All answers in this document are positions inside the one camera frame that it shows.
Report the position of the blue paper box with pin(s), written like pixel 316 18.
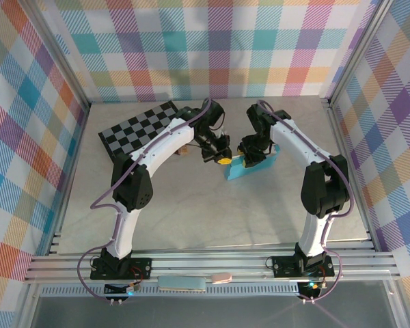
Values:
pixel 235 171

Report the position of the small tan wooden block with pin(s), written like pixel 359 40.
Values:
pixel 182 151

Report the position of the small controller board green light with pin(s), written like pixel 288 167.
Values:
pixel 123 289
pixel 312 287

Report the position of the small pink oval pad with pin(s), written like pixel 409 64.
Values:
pixel 221 277

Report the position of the black grey chessboard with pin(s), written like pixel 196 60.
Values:
pixel 136 131

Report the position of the grey metal panel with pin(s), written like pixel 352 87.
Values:
pixel 208 312

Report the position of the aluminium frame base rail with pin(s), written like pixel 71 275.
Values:
pixel 208 261

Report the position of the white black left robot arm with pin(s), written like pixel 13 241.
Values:
pixel 164 143

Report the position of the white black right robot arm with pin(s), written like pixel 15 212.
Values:
pixel 294 136

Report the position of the light blue flat pad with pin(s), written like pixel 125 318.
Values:
pixel 181 283

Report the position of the aluminium frame post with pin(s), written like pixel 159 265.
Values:
pixel 58 54
pixel 358 48

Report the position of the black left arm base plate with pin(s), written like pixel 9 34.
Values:
pixel 140 268

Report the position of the aluminium side rail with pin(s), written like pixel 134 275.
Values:
pixel 70 174
pixel 357 191

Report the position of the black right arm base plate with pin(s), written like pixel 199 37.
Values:
pixel 283 264

